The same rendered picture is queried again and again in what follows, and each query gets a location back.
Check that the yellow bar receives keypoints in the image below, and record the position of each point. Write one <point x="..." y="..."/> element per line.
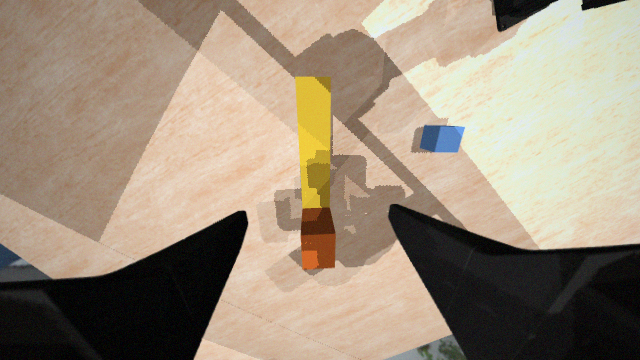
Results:
<point x="318" y="237"/>

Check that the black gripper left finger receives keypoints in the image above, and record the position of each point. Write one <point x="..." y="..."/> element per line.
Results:
<point x="157" y="308"/>

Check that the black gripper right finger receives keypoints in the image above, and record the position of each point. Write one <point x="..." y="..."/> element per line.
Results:
<point x="498" y="300"/>

